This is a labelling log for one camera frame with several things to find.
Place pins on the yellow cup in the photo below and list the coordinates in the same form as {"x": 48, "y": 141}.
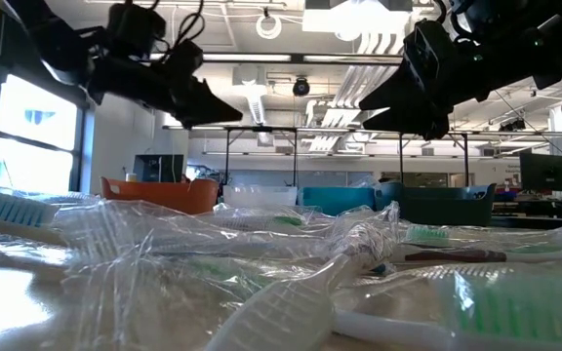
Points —
{"x": 131, "y": 177}

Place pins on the orange plastic bin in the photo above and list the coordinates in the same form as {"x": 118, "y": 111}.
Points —
{"x": 164, "y": 195}

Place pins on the black equipment box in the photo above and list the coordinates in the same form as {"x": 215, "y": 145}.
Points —
{"x": 159, "y": 168}

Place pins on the black frame workbench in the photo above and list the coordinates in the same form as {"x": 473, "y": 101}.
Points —
{"x": 227, "y": 156}
{"x": 401, "y": 161}

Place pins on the black computer monitor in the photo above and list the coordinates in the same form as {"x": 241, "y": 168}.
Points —
{"x": 547, "y": 171}

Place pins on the black track lights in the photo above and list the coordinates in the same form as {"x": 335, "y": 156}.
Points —
{"x": 512, "y": 126}

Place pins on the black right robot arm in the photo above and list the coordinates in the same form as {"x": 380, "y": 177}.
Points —
{"x": 530, "y": 44}

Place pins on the dark grey plastic bin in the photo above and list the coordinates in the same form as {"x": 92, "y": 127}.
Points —
{"x": 437, "y": 202}

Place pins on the blue toothbrush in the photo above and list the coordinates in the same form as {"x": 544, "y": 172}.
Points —
{"x": 12, "y": 209}
{"x": 366, "y": 183}

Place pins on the white light panel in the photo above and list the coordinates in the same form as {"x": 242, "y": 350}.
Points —
{"x": 359, "y": 19}

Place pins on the white wrapped toothbrush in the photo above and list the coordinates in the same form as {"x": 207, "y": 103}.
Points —
{"x": 105, "y": 234}

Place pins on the clear plastic bin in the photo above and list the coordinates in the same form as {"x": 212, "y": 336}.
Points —
{"x": 259, "y": 197}

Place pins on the teal blue plastic bin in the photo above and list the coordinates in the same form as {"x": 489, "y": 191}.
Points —
{"x": 337, "y": 200}

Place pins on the black cluttered desk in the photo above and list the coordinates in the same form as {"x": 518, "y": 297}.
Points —
{"x": 544, "y": 207}

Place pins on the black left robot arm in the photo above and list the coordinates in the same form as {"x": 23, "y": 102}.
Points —
{"x": 52, "y": 44}

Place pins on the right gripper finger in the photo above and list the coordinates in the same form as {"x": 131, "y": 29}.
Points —
{"x": 408, "y": 124}
{"x": 390, "y": 95}

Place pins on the black dome camera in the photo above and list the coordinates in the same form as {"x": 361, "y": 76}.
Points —
{"x": 301, "y": 87}

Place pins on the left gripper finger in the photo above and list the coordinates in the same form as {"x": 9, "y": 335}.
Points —
{"x": 203, "y": 119}
{"x": 208, "y": 100}

